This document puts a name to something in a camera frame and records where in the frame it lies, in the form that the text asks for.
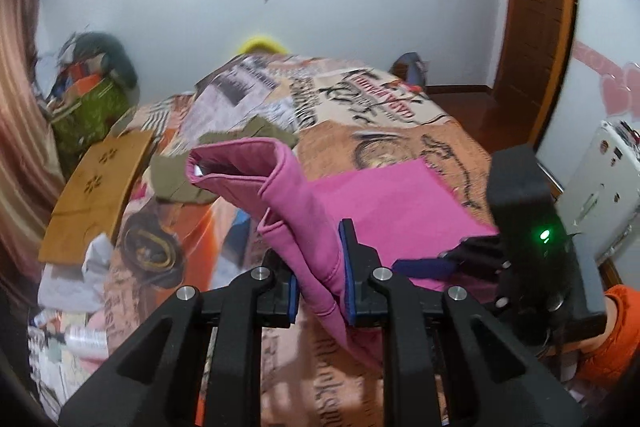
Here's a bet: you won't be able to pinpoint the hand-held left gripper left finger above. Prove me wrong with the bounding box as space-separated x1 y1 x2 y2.
57 249 301 427

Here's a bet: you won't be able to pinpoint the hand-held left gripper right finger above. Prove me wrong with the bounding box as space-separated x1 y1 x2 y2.
338 218 583 427

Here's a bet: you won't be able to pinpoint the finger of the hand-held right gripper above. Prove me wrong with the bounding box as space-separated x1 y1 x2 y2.
391 234 512 281

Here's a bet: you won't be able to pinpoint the pink pants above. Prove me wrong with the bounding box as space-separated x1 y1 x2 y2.
185 137 501 370

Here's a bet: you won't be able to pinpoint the person's right forearm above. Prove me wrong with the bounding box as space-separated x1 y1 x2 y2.
575 284 640 390

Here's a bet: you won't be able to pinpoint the olive green pants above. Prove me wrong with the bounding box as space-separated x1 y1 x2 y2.
150 117 298 205

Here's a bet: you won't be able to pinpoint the printed newspaper pattern blanket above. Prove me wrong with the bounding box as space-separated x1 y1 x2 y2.
30 52 506 427

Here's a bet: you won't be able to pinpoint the white heart print sliding door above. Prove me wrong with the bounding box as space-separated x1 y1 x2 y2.
537 0 640 158

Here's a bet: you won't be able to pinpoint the grey backpack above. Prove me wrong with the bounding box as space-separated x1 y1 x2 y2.
390 52 431 90

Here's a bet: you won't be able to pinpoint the brown wooden door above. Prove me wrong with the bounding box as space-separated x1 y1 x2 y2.
492 0 571 128

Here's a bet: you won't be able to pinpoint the clear plastic bottle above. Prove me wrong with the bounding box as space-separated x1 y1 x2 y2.
62 324 108 360

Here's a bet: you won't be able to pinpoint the white cloth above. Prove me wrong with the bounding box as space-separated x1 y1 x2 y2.
37 234 116 313

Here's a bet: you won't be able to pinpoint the wooden lap board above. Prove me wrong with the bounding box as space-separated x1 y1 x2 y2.
39 129 155 265

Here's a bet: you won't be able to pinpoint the yellow foam headboard guard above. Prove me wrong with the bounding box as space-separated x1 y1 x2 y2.
237 36 288 55

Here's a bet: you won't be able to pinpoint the green patterned bag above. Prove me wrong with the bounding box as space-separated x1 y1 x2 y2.
50 79 133 158

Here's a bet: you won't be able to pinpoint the grey plush toy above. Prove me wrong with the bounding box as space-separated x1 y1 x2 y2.
72 32 138 88

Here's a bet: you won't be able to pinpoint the orange box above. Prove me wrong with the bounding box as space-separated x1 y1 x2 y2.
65 62 101 92

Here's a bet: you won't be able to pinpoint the brown striped curtain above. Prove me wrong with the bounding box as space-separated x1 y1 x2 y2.
0 0 71 308

